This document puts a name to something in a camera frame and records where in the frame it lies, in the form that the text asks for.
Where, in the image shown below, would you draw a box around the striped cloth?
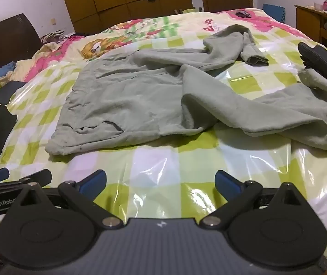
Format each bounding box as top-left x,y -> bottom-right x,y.
40,30 -> 76,45

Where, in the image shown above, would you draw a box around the dark wooden headboard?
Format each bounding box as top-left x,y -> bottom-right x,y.
0,13 -> 42,82

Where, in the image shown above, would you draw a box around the dark blue flat item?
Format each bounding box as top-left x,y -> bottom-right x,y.
0,81 -> 28,105

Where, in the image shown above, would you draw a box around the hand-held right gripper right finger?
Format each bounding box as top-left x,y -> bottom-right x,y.
199,170 -> 310,229

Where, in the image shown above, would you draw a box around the blue foam mat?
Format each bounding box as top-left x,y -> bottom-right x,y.
262,4 -> 286,23

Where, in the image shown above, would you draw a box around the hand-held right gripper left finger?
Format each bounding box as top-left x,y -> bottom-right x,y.
11,170 -> 124,230

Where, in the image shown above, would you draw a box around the wooden wardrobe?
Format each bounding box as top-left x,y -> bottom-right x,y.
57,0 -> 194,34

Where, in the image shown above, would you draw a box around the grey pants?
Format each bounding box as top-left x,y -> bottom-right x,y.
45,25 -> 327,156

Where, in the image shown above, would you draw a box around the wooden desk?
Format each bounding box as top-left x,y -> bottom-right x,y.
294,4 -> 327,54

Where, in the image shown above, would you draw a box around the checked cartoon printed blanket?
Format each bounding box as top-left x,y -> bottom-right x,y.
0,7 -> 327,267

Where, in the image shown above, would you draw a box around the folded black pants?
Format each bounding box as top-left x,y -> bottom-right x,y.
298,42 -> 327,84

